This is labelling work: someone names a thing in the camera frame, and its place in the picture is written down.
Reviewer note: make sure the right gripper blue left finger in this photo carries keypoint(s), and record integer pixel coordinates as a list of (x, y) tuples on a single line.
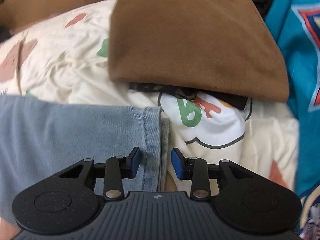
[(114, 170)]

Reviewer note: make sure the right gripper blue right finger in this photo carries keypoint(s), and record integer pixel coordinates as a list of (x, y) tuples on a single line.
[(196, 170)]

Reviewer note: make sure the blue denim pants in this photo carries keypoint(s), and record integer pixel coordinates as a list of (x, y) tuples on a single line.
[(41, 138)]

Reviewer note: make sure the cream bear print bedsheet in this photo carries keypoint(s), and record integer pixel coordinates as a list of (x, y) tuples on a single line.
[(64, 60)]

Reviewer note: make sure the brown cushion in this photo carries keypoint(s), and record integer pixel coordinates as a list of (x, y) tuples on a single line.
[(214, 45)]

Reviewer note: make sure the blue patterned blanket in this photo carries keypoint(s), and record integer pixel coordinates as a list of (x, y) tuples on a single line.
[(294, 24)]

